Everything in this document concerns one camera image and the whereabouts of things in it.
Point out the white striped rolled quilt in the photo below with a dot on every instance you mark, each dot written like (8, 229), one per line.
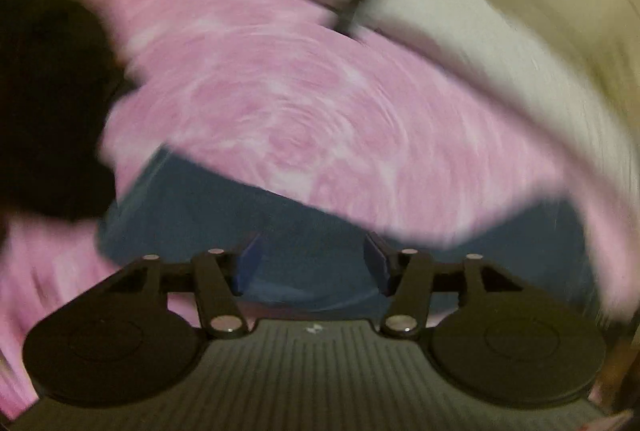
(485, 47)

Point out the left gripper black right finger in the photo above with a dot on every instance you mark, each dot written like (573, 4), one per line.
(409, 277)

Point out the pink rose pattern blanket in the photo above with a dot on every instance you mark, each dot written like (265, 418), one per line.
(262, 92)

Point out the small black flat device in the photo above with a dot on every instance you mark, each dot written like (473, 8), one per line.
(349, 17)

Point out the dark blurred object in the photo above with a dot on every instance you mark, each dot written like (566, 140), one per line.
(60, 78)

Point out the blue denim jeans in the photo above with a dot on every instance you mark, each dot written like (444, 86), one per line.
(312, 261)

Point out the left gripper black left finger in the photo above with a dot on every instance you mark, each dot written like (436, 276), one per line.
(215, 277)

